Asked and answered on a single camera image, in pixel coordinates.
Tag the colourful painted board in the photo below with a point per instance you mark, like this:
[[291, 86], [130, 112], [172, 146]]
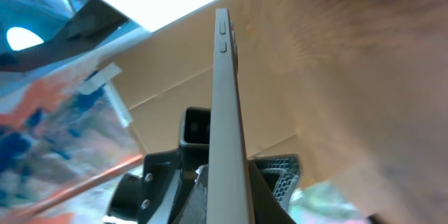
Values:
[[64, 129]]

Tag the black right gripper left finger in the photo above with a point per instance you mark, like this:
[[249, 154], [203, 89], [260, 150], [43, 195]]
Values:
[[161, 192]]

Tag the brown cardboard panel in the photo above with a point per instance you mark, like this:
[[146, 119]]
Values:
[[172, 70]]

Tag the gold Galaxy smartphone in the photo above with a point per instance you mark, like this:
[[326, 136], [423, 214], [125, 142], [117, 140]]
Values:
[[229, 192]]

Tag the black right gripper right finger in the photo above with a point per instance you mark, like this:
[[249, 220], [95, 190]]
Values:
[[273, 180]]

